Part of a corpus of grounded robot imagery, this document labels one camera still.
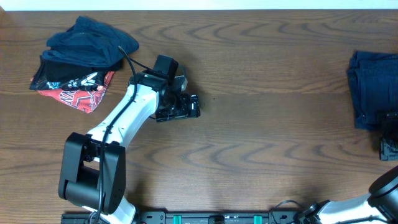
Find navy blue shorts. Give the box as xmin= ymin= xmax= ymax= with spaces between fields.
xmin=346 ymin=51 xmax=397 ymax=131

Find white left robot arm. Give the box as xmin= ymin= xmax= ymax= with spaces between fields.
xmin=58 ymin=72 xmax=200 ymax=223

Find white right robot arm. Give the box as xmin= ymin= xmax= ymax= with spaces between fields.
xmin=295 ymin=112 xmax=397 ymax=223

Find red printed folded shirt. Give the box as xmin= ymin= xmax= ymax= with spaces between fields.
xmin=34 ymin=72 xmax=114 ymax=113

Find dark blue folded garment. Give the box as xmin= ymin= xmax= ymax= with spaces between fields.
xmin=42 ymin=16 xmax=139 ymax=67

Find black printed folded shirt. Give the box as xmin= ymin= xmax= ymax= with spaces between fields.
xmin=29 ymin=57 xmax=123 ymax=91

